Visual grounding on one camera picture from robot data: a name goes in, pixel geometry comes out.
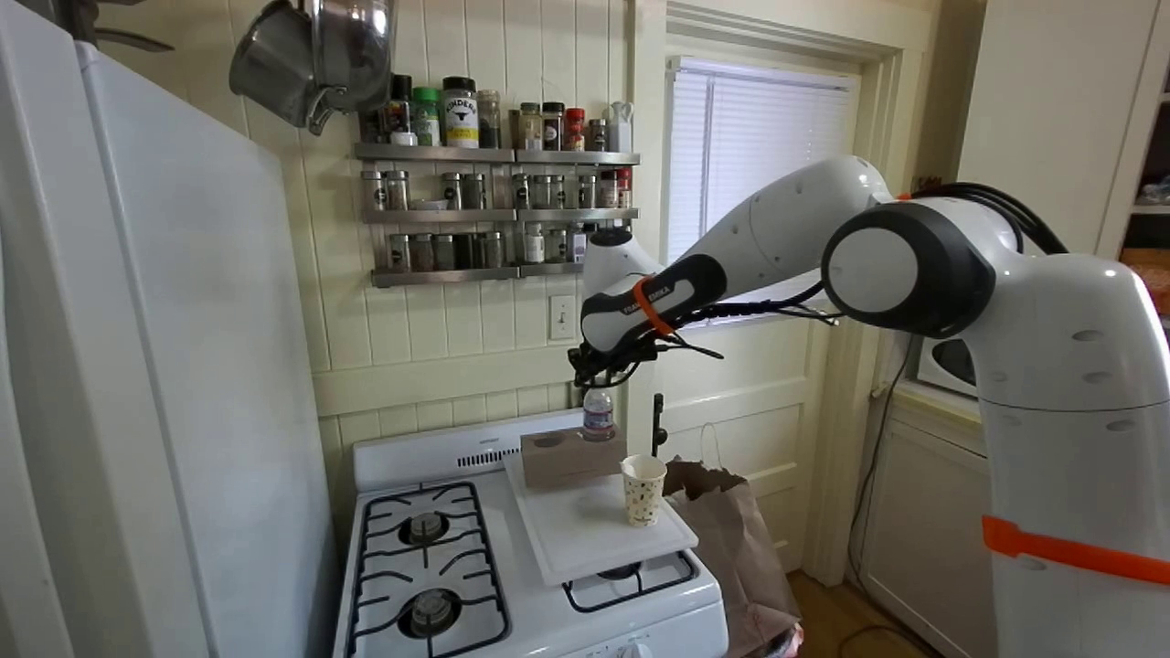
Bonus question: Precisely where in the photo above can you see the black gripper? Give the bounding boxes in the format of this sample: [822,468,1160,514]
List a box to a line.
[565,343,658,390]

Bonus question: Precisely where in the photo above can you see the clear plastic water bottle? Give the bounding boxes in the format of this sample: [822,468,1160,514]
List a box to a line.
[582,387,616,440]

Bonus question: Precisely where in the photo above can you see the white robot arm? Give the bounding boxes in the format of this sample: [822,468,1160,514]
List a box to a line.
[570,157,1170,658]

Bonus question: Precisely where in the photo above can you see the brown cardboard holder box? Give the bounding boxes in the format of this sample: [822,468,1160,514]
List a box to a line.
[517,426,626,491]

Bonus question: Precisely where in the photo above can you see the patterned paper cup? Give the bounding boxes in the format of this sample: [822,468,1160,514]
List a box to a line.
[620,453,664,525]

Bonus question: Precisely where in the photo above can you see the brown paper bag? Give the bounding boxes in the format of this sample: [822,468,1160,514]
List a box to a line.
[664,462,803,658]

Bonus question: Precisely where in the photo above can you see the metal spice rack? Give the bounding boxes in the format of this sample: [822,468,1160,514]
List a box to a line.
[355,144,638,290]

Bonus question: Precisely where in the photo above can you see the white gas stove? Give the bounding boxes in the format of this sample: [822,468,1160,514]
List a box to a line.
[330,408,728,658]

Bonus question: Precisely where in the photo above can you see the white window blind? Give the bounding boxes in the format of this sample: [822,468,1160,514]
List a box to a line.
[664,58,855,258]

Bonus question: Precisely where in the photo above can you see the large white label spice jar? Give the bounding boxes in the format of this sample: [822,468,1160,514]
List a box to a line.
[443,75,477,151]

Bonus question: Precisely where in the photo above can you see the green lid spice jar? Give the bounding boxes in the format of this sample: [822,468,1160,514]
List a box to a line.
[409,89,443,146]

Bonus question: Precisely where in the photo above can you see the white microwave oven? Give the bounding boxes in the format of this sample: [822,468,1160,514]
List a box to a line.
[915,339,976,397]

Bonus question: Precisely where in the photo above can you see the white lower cabinet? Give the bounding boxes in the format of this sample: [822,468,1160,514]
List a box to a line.
[860,387,994,658]

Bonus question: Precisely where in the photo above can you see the hanging steel pot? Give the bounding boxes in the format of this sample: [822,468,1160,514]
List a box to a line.
[230,0,393,136]

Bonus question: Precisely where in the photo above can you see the white refrigerator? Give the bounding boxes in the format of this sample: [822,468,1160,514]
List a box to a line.
[0,0,336,658]

